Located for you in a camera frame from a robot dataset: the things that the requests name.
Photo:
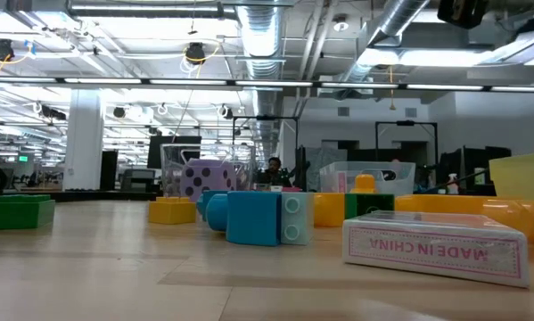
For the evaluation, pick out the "small green toy block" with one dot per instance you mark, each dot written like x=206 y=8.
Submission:
x=369 y=206

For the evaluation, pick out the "purple foam dice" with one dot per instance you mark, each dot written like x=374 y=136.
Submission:
x=208 y=178

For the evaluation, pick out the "dark green brick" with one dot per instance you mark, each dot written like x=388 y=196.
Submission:
x=17 y=214

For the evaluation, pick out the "ceiling light strip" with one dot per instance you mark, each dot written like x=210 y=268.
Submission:
x=520 y=88
x=188 y=81
x=271 y=83
x=360 y=85
x=101 y=80
x=21 y=79
x=445 y=87

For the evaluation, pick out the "white ceiling sensor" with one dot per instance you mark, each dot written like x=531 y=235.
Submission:
x=340 y=24

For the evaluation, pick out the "thin black slanted rod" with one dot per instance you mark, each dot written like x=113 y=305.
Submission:
x=462 y=179

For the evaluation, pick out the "white spray bottle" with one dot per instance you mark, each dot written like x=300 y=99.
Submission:
x=452 y=185

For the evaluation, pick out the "yellow translucent plastic bin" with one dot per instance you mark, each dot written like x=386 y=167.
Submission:
x=523 y=178

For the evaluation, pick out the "frosted clear plastic bin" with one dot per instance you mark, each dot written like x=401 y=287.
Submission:
x=405 y=187

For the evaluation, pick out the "large orange-yellow toy block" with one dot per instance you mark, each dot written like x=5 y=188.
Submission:
x=440 y=203

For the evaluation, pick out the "small yellow toy block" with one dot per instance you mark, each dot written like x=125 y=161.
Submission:
x=516 y=220
x=172 y=211

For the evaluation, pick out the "pink-backed wrapped card deck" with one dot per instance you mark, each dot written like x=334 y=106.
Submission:
x=427 y=249

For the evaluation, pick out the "person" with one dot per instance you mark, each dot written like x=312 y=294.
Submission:
x=274 y=171

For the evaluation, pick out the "tall clear plastic container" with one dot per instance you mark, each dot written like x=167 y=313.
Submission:
x=244 y=169

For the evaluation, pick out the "black ceiling-mounted device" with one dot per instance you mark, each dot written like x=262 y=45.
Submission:
x=195 y=52
x=1 y=49

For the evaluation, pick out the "teal toy block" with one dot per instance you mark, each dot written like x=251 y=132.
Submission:
x=253 y=218

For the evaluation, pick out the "gray ceiling pipe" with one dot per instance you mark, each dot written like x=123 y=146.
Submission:
x=150 y=9

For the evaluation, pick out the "black office monitor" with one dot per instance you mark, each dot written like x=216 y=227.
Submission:
x=155 y=151

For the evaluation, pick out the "black cabinet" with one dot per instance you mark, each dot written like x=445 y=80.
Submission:
x=109 y=169

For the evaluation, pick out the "white square pillar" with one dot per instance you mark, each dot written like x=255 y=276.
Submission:
x=84 y=140

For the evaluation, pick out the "green exit sign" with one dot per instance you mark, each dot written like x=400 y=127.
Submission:
x=23 y=158

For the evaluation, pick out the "slanted silver duct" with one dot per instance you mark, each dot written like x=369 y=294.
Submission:
x=391 y=18

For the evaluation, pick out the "black gantry frame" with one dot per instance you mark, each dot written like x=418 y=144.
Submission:
x=405 y=123

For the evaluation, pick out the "silver ventilation duct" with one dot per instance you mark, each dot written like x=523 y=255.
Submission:
x=262 y=35

